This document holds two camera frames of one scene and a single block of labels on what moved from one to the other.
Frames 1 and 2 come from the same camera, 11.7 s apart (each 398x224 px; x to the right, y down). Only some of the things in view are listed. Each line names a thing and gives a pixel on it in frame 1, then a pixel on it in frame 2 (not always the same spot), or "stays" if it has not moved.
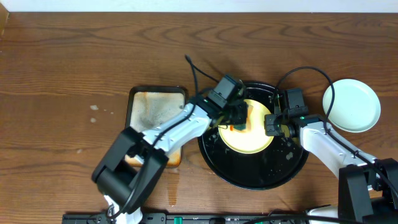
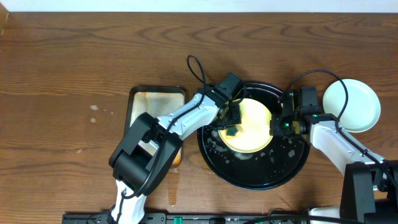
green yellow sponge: (240, 127) -> (232, 132)
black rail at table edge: (207, 218) stays
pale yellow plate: (254, 139) stays
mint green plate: (356, 107) stays
